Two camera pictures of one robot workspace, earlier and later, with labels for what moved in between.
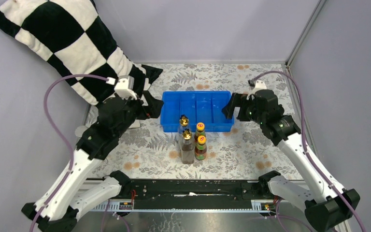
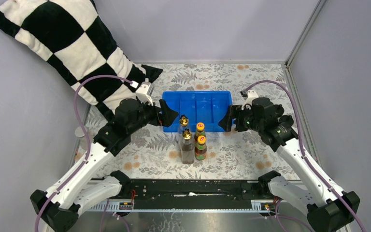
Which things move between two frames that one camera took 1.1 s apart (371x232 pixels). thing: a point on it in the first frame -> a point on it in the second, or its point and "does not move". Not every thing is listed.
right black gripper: x=236 y=100 -> x=232 y=112
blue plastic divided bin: x=205 y=107 does not move
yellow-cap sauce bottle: x=200 y=131 does not move
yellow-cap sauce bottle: x=201 y=150 does not move
